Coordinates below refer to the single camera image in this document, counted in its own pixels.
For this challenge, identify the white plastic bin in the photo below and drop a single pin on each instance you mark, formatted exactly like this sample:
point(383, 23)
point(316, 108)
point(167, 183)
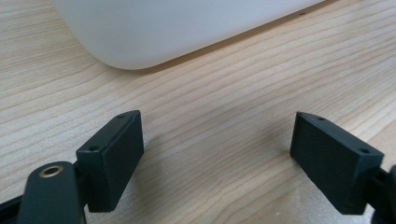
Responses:
point(174, 28)

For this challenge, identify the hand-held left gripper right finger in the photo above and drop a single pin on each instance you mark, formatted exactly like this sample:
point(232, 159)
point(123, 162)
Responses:
point(333, 165)

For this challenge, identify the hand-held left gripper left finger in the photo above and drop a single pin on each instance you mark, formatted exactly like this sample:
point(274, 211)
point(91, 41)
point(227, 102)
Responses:
point(112, 161)

